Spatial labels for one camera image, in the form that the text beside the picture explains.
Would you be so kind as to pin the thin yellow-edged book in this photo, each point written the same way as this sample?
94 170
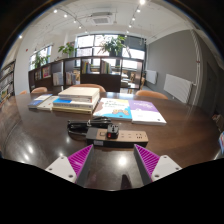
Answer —
71 110

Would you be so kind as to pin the grey door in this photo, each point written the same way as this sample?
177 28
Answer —
210 88

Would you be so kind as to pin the blue and white book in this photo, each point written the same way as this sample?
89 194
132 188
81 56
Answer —
71 102

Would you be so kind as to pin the colourful cartoon cover book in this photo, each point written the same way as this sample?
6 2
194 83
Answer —
113 108

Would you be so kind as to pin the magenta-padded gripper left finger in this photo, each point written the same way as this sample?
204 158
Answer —
80 160

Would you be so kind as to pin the medium green potted plant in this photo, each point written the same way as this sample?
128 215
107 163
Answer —
68 49

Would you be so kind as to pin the small white wall radiator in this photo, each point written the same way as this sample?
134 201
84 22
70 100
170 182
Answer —
151 76

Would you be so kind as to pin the white vertical wall pipe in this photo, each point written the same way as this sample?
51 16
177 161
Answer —
197 66

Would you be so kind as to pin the wall bookshelf with books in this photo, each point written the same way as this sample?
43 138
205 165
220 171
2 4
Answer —
6 81

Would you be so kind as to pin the thick white book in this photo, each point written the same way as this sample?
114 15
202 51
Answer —
80 93

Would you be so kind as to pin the large white wall radiator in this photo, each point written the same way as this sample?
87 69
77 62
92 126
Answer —
177 87

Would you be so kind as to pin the dark wooden shelf unit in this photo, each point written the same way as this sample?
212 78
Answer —
100 83

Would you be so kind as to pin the large green potted plant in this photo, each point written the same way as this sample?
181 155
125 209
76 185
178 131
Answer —
114 45

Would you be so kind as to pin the ceiling spot lights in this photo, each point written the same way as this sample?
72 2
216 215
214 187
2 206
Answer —
142 2

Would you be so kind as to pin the small green potted plant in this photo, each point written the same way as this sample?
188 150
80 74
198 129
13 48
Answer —
40 60

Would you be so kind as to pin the brown chair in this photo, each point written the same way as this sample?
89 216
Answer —
219 121

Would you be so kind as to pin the small blue-white cover book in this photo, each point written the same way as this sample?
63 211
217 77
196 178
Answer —
39 101

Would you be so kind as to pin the purple and white book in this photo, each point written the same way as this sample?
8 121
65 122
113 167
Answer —
145 111

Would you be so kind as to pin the black power adapter brick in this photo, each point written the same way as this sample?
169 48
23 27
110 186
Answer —
76 125

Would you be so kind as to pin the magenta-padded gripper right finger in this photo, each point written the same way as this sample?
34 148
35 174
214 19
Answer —
148 160

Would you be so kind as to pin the ceiling air conditioner unit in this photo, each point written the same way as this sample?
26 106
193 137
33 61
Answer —
101 19

